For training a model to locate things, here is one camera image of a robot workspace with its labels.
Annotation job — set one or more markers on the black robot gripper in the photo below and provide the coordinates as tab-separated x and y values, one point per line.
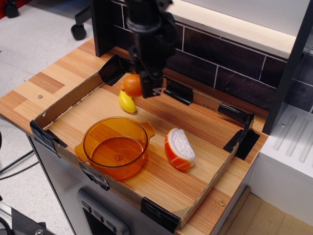
155	37

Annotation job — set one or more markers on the orange toy carrot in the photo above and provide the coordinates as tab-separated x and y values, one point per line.
132	85

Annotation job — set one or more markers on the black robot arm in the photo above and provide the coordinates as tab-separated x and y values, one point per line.
149	6

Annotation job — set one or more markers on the cardboard fence with black tape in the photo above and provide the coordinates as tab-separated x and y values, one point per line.
160	199

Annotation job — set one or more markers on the orange transparent plastic pot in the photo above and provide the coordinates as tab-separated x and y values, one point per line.
116	146

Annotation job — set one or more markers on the yellow toy banana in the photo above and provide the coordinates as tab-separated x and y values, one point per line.
126	102

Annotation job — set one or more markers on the orange white salmon sushi toy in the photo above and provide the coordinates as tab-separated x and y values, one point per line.
178	150

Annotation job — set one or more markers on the black chair caster wheel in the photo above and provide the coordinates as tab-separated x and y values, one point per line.
78	32

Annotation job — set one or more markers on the grey toy oven panel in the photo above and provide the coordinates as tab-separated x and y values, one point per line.
100	220

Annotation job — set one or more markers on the white toy sink drainboard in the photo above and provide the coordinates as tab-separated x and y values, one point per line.
291	141

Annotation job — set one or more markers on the dark grey vertical post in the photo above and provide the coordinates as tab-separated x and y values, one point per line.
301	48

